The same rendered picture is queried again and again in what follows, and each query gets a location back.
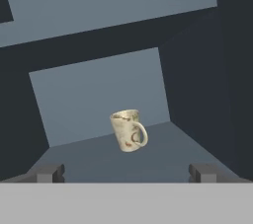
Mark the cream speckled mug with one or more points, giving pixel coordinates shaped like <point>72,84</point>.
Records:
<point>126,131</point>

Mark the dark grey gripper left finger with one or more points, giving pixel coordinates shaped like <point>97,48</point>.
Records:
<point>49,172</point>

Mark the dark grey open cabinet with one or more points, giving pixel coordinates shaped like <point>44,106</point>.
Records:
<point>197,80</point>

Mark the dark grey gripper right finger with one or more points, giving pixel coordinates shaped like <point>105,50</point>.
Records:
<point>203,172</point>

